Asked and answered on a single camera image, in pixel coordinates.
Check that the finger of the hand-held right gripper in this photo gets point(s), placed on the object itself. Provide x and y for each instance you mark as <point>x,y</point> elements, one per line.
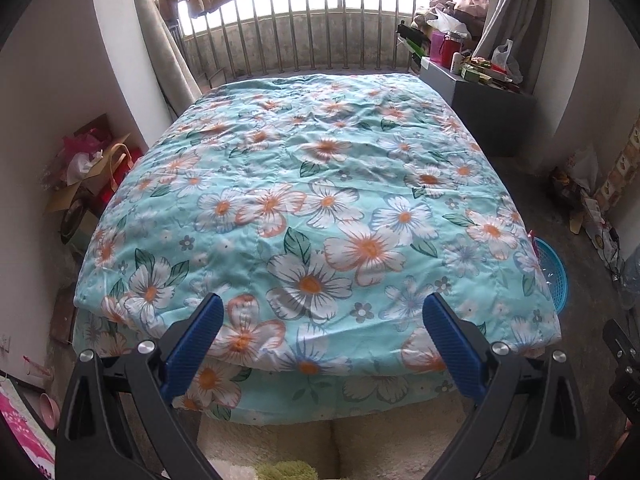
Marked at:
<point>619,347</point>

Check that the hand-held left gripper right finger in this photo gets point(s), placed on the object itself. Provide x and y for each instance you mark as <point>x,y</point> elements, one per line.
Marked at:
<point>452,345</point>

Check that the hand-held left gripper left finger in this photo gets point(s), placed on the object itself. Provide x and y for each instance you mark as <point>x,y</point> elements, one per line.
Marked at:
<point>195,345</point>

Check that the blue plastic wastebasket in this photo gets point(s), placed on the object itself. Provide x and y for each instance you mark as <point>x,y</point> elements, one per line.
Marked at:
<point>555,270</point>

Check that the large clear water jug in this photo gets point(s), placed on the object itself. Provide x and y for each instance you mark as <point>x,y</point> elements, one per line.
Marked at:
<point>632,280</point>

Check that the printed paper bag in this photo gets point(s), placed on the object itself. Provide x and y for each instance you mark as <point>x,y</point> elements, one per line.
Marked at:
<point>602,230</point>

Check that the person's white fuzzy pants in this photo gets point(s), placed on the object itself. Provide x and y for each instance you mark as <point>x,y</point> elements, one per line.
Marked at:
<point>310,440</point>

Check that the green fuzzy cloth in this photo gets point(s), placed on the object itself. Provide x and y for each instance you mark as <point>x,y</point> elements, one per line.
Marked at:
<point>285,471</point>

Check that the pink bowl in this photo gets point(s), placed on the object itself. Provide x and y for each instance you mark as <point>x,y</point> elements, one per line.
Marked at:
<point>50,406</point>

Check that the dark snack bags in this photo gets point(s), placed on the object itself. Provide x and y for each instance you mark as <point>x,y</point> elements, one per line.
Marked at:
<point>565,187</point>

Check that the round dark tin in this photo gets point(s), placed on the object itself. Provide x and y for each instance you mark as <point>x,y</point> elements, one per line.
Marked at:
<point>77,222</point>

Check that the tall patterned cardboard box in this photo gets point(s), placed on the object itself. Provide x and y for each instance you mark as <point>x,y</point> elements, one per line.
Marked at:
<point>625,170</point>

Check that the crumpled clear plastic bag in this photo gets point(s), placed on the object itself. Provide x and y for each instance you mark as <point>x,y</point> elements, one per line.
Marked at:
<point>582,167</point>

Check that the tan paper gift bag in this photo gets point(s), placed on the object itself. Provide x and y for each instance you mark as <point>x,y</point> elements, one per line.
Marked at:
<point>120,170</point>

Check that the pink printed cloth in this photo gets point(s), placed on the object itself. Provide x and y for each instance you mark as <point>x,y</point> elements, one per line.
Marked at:
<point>22,427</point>

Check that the floral teal blanket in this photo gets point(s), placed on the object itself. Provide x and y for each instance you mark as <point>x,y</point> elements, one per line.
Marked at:
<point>325,185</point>

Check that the grey cabinet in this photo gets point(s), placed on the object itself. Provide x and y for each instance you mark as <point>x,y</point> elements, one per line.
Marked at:
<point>490,120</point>

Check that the green box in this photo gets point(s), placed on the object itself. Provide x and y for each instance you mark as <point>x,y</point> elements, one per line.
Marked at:
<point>475,72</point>

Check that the small white bottle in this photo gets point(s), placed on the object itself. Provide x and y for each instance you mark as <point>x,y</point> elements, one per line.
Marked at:
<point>455,62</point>

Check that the white plastic bag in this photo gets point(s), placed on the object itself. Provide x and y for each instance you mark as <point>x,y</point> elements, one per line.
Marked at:
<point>505,57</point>

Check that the beige curtain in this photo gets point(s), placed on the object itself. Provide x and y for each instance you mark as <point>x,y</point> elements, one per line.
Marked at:
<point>160,50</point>

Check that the magenta cup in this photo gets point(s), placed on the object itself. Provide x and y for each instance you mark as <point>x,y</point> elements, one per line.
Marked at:
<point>436,47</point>

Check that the red cup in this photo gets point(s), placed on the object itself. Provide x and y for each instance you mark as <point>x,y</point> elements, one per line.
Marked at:
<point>452,45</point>

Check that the metal window railing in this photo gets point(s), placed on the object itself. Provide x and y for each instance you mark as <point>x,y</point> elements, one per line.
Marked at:
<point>310,35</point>

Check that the pile of clothes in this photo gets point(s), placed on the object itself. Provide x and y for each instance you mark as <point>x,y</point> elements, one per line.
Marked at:
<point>465,7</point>

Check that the grey curtain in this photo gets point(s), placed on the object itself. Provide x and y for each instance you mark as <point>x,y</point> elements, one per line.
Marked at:
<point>510,10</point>

